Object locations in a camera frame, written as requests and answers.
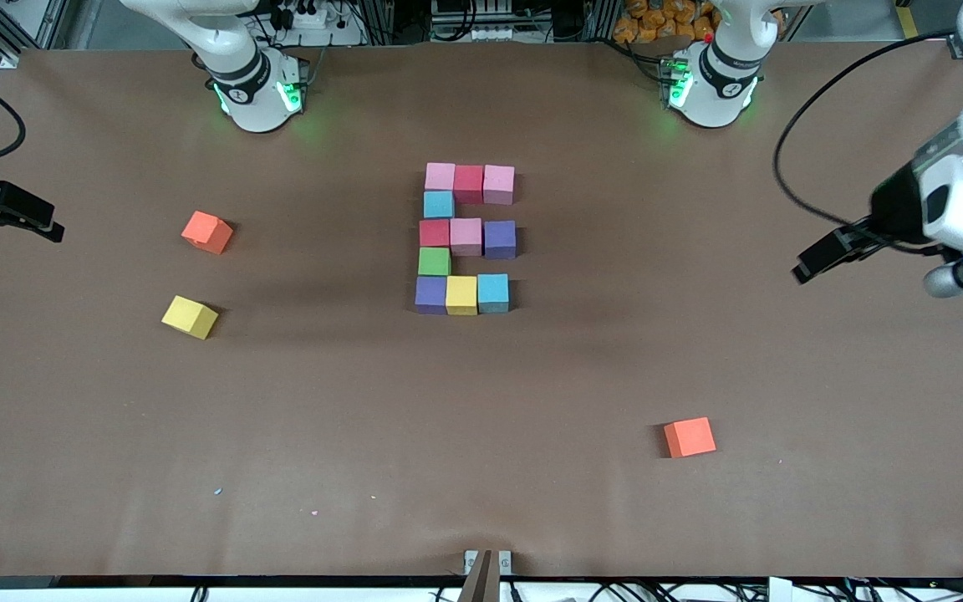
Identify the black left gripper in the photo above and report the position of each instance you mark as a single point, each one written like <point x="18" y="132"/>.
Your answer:
<point x="896" y="208"/>

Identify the purple foam block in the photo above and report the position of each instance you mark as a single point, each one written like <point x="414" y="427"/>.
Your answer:
<point x="499" y="238"/>
<point x="430" y="295"/>

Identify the pink foam block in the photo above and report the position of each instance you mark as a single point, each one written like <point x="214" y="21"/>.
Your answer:
<point x="440" y="176"/>
<point x="498" y="184"/>
<point x="466" y="237"/>

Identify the cyan foam block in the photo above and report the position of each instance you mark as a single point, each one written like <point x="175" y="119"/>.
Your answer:
<point x="493" y="293"/>
<point x="438" y="204"/>

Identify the red foam block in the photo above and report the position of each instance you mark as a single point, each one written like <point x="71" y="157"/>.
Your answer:
<point x="469" y="184"/>
<point x="434" y="232"/>

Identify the yellow foam block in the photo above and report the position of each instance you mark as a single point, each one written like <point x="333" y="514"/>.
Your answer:
<point x="462" y="295"/>
<point x="187" y="314"/>

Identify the green foam block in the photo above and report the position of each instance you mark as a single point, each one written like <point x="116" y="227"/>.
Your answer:
<point x="435" y="262"/>

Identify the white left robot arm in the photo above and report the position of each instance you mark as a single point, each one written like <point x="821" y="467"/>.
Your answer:
<point x="724" y="84"/>

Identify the orange foam block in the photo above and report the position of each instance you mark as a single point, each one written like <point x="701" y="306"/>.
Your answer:
<point x="207" y="234"/>
<point x="690" y="436"/>

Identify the orange lumpy bag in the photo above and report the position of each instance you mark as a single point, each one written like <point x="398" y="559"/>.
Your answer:
<point x="657" y="21"/>

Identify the white power strip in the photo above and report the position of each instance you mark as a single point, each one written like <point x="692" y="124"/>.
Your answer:
<point x="327" y="21"/>

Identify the grey electronics box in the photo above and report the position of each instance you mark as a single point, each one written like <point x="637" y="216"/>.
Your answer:
<point x="490" y="33"/>

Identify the brown paper table cover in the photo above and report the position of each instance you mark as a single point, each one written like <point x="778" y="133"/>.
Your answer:
<point x="481" y="468"/>

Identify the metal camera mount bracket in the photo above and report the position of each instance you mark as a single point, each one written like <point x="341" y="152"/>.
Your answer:
<point x="488" y="577"/>

